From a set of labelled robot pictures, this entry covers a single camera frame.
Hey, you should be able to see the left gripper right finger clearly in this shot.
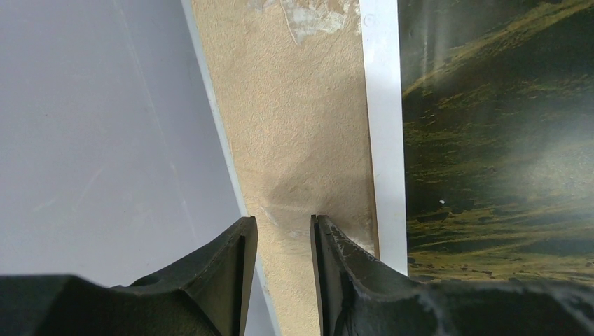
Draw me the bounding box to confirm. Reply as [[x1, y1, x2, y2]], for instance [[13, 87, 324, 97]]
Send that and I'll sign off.
[[310, 215, 593, 335]]

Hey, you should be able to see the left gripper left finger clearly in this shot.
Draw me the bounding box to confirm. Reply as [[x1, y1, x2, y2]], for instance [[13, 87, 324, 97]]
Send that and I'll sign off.
[[1, 217, 258, 335]]

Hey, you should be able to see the glossy photo print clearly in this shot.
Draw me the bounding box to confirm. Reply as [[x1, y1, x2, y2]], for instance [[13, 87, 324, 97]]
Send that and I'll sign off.
[[359, 0, 594, 284]]

